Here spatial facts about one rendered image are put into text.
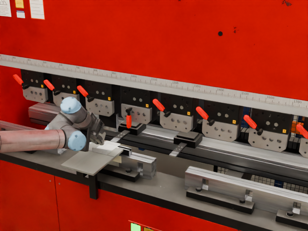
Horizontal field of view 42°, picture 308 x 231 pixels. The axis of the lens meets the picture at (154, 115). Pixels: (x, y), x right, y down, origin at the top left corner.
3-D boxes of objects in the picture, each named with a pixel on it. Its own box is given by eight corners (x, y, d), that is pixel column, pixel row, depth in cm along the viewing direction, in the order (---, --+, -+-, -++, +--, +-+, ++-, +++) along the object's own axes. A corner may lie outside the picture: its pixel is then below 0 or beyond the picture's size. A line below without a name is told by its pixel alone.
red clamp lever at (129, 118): (125, 128, 187) (125, 108, 183) (129, 125, 190) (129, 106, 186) (129, 129, 186) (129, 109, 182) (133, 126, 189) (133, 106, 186)
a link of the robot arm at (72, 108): (54, 107, 167) (68, 91, 169) (66, 119, 176) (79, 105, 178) (66, 115, 163) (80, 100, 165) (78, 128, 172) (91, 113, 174)
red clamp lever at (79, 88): (77, 85, 191) (90, 101, 190) (82, 83, 194) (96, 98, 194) (75, 88, 192) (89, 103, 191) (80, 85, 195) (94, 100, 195)
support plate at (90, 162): (60, 166, 186) (60, 164, 186) (92, 143, 208) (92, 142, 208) (93, 176, 179) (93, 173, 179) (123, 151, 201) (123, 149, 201)
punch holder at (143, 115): (121, 119, 191) (120, 85, 185) (130, 112, 198) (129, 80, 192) (149, 125, 185) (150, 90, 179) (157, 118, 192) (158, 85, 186)
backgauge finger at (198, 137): (161, 156, 197) (161, 147, 195) (181, 135, 219) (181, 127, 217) (183, 162, 192) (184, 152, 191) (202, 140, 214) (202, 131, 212)
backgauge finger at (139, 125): (102, 142, 211) (102, 134, 209) (127, 124, 232) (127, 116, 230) (123, 147, 206) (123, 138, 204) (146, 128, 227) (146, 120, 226)
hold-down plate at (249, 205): (185, 196, 185) (186, 191, 184) (190, 190, 189) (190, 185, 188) (251, 214, 173) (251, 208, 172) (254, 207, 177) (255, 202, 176)
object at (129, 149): (95, 147, 209) (94, 142, 208) (98, 145, 211) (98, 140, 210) (129, 156, 201) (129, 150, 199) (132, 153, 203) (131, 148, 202)
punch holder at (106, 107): (86, 112, 199) (84, 79, 193) (96, 106, 206) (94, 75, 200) (112, 117, 193) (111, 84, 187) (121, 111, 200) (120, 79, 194)
